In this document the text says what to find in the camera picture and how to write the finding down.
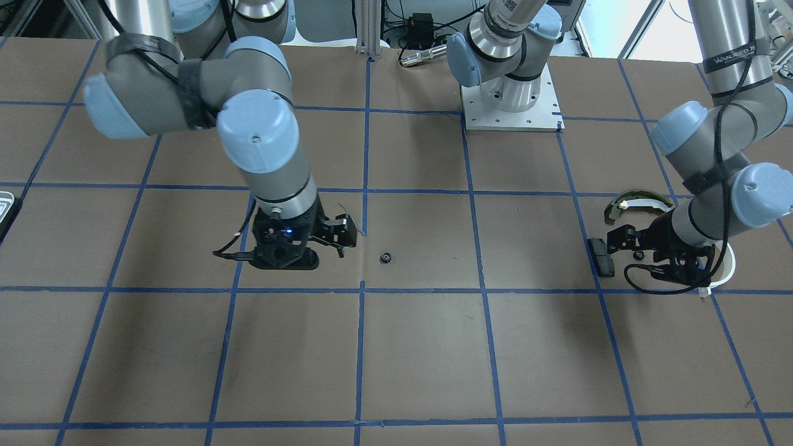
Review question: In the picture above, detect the aluminium frame post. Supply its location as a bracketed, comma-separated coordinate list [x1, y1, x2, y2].
[352, 0, 382, 60]

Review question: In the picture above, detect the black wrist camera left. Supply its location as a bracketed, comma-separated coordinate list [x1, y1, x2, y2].
[623, 263, 714, 295]

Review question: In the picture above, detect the black brake pad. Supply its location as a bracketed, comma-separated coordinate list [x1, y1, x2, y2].
[587, 238, 615, 278]

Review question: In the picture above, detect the dark curved brake shoe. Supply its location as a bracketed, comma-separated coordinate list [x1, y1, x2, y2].
[603, 189, 674, 225]

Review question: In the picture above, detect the ribbed silver metal tray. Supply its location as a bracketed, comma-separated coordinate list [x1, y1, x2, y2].
[0, 190, 18, 232]

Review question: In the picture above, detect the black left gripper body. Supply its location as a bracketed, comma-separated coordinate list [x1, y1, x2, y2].
[649, 214, 713, 270]

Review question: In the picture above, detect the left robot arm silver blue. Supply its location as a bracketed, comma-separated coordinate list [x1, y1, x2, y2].
[467, 1, 791, 294]

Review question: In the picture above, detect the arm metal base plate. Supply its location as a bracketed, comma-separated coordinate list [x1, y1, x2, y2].
[460, 66, 566, 132]

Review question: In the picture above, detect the white curved plastic bracket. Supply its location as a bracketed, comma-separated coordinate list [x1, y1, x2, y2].
[698, 241, 736, 299]

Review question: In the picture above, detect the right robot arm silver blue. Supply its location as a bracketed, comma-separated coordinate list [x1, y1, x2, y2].
[83, 1, 359, 270]

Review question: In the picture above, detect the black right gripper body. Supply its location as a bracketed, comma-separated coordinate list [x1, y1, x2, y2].
[250, 198, 321, 271]

